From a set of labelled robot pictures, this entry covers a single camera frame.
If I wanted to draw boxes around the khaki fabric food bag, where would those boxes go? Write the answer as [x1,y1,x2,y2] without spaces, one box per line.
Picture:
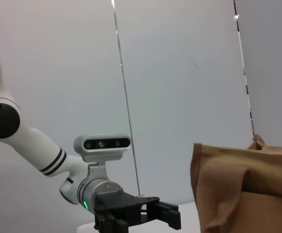
[190,134,282,233]

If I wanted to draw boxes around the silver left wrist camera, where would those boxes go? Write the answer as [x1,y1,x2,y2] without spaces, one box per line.
[73,133,133,182]

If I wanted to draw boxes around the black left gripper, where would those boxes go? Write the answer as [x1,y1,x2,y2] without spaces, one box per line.
[93,191,182,233]

